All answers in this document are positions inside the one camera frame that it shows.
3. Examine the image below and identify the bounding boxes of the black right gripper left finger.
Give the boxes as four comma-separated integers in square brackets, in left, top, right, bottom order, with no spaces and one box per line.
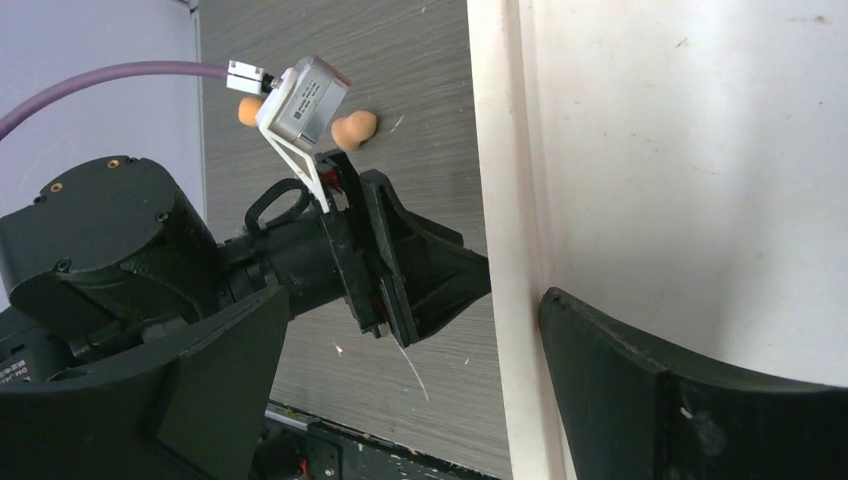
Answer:
[1,287,290,479]

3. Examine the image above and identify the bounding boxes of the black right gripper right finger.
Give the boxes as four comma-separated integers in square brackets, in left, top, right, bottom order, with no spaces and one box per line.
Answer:
[538,287,847,479]

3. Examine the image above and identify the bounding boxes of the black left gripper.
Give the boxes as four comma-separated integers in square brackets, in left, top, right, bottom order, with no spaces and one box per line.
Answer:
[225,150,491,348]

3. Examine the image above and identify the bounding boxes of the orange makeup sponge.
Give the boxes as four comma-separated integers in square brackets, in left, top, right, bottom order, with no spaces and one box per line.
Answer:
[237,97,264,128]

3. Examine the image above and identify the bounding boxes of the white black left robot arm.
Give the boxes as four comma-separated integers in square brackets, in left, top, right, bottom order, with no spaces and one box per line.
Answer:
[1,150,491,383]

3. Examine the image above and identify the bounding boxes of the white drawer cabinet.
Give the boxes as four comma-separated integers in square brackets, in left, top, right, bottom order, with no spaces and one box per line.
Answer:
[467,1,847,479]

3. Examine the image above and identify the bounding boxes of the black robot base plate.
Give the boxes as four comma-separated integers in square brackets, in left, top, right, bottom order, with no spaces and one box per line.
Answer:
[248,401,489,480]

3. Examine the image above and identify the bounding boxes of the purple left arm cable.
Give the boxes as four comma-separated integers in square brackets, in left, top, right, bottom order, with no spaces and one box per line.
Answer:
[0,60,230,142]

